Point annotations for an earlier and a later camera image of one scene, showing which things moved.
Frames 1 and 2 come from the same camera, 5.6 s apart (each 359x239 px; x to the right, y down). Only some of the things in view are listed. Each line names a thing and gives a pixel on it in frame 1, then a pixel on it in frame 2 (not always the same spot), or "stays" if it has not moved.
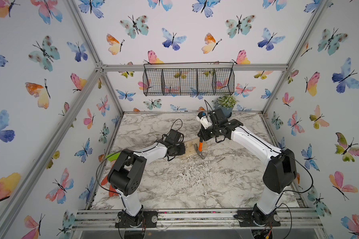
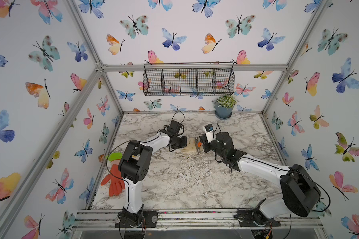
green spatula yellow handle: (113, 157) stays
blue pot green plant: (227, 103) stays
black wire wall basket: (196, 78) stays
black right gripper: (203, 135) -> (205, 142)
